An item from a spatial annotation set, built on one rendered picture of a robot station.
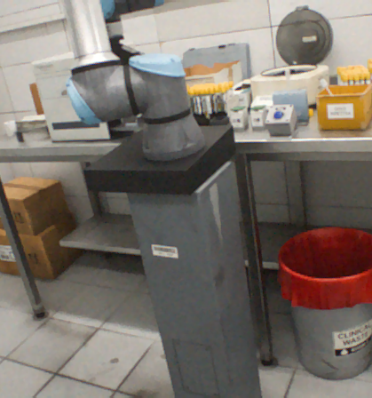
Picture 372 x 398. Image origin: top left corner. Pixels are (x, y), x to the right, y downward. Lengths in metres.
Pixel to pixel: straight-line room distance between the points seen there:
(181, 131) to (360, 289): 0.77
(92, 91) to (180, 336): 0.68
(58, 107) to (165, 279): 0.82
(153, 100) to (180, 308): 0.54
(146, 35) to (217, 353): 1.47
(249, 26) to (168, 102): 1.02
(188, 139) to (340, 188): 1.13
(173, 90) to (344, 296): 0.83
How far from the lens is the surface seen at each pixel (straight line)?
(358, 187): 2.09
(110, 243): 2.32
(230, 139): 1.24
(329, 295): 1.51
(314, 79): 1.64
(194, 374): 1.41
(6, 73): 2.86
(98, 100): 1.07
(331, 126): 1.38
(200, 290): 1.19
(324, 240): 1.77
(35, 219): 2.62
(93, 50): 1.10
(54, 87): 1.75
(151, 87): 1.06
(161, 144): 1.09
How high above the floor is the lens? 1.26
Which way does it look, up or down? 22 degrees down
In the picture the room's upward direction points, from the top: 10 degrees counter-clockwise
